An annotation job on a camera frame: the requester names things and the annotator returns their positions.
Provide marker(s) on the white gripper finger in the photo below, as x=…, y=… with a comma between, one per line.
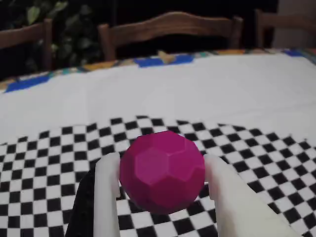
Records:
x=106, y=197
x=234, y=209

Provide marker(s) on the pink faceted ball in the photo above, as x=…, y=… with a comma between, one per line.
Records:
x=163, y=172

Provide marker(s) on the checkerboard printed white sheet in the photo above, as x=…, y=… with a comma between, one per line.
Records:
x=172, y=98

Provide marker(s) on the multicoloured patterned tablecloth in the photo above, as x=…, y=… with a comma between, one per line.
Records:
x=148, y=61

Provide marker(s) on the tan paper scrap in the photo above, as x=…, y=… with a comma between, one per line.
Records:
x=166, y=57

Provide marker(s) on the green pothos plant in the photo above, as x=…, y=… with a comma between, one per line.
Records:
x=74, y=37

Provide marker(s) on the brown wooden chair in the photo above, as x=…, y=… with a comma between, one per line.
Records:
x=172, y=24
x=284, y=19
x=24, y=34

